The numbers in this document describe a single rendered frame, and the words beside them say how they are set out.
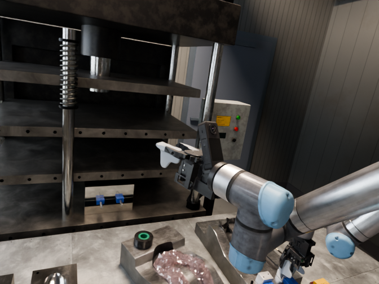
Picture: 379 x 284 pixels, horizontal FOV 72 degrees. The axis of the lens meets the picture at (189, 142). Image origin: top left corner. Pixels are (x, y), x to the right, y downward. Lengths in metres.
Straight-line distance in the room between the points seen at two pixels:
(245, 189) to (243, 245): 0.11
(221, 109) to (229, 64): 1.79
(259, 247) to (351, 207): 0.18
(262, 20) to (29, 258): 3.37
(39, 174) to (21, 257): 0.39
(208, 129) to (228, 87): 2.90
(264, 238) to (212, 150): 0.21
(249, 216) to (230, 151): 1.36
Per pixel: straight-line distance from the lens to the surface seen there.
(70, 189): 1.52
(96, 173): 1.54
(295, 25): 4.00
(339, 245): 0.94
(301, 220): 0.62
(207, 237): 1.39
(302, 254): 1.14
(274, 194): 0.50
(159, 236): 1.27
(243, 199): 0.52
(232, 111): 1.78
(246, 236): 0.54
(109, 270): 1.27
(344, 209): 0.58
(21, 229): 1.59
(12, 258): 1.41
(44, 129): 1.45
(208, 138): 0.59
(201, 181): 0.61
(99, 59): 1.67
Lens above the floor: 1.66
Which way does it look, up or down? 16 degrees down
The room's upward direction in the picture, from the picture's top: 8 degrees clockwise
